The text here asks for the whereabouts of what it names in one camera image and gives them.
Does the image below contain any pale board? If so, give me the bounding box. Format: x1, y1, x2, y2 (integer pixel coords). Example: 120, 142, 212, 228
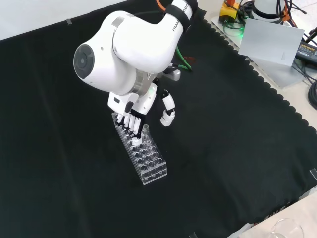
237, 18, 306, 67

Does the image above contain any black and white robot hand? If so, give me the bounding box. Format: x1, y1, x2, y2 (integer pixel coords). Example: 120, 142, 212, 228
107, 82, 177, 146

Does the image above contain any clear glass test tube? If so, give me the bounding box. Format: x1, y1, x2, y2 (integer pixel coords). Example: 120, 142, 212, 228
142, 124, 151, 144

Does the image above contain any green cable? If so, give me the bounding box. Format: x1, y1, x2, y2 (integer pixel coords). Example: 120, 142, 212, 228
174, 46, 198, 73

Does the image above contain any black bench cloth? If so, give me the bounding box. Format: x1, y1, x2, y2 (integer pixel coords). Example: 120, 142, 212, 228
0, 0, 317, 238

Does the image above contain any metal base plate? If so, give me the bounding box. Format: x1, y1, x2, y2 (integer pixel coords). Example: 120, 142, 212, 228
210, 14, 311, 88

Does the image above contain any orange cable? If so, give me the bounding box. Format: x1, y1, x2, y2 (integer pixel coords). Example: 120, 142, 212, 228
157, 0, 172, 11

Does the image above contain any black coiled cable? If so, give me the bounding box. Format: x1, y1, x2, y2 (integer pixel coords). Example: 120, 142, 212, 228
307, 81, 317, 112

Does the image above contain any clear plastic test tube rack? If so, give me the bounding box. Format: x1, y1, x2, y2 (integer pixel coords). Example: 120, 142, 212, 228
111, 112, 168, 186

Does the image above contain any yellow stop button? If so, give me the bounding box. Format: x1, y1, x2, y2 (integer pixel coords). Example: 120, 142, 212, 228
220, 0, 243, 22

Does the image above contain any clear glass beaker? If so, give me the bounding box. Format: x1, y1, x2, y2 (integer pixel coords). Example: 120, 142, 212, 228
268, 218, 304, 238

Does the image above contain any black power adapter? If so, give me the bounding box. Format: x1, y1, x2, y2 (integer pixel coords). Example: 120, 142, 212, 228
294, 41, 317, 63

